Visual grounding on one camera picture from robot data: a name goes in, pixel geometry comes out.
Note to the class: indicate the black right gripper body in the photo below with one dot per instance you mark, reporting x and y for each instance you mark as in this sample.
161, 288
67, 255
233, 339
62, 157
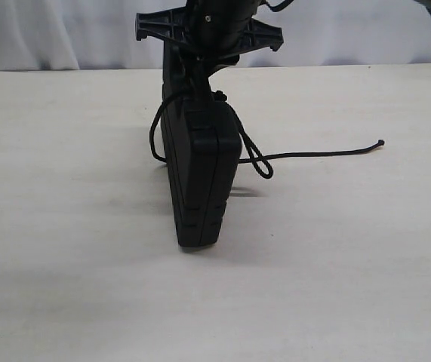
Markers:
211, 29

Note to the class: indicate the black plastic carrying case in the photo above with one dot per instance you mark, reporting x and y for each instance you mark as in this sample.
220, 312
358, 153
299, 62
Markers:
202, 149

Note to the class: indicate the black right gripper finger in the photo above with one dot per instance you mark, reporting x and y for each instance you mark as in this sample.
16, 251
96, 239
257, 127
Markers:
199, 69

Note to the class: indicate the white curtain backdrop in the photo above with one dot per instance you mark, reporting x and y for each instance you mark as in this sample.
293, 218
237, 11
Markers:
55, 35

